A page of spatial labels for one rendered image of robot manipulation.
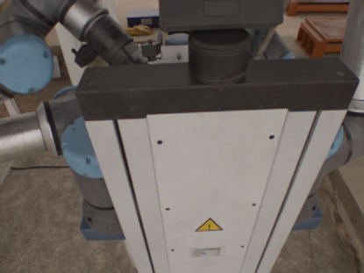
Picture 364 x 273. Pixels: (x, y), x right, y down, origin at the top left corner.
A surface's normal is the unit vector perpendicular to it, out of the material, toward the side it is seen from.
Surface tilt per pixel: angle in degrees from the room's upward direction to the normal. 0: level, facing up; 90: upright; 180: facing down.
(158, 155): 90
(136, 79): 0
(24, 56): 88
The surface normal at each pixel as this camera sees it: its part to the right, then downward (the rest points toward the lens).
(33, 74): 0.55, 0.53
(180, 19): 0.02, 0.24
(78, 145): 0.02, -0.68
